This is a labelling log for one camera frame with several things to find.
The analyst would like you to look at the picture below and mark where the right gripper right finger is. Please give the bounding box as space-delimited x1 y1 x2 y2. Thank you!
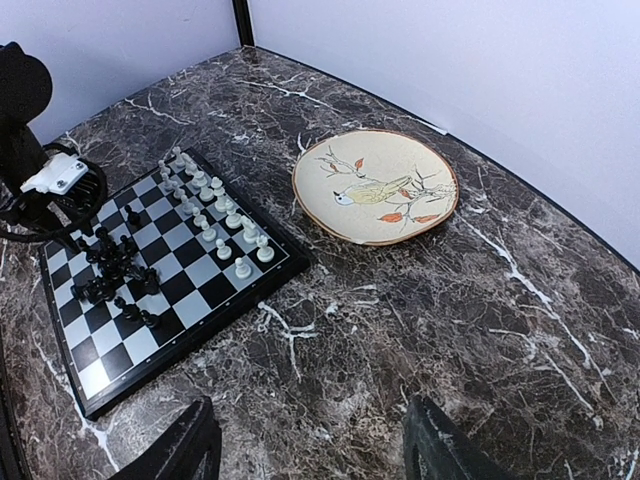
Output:
403 395 500 479

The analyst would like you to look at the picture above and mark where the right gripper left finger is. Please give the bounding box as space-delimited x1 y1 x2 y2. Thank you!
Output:
112 396 222 480

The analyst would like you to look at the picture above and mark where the black white chess board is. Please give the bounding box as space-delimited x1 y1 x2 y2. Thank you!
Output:
40 166 310 420

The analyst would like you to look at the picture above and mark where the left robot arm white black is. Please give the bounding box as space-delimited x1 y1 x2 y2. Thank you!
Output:
1 42 108 253

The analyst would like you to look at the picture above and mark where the pile of black chess pieces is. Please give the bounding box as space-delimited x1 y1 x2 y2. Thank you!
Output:
71 227 160 329

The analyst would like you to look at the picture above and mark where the row of white chess pieces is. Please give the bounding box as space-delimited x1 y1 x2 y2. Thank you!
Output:
146 148 288 290

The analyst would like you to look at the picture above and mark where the beige bird painted plate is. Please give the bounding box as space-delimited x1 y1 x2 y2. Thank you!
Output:
292 129 460 246

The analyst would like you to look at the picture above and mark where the left black frame post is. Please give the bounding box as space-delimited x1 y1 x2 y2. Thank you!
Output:
232 0 254 46

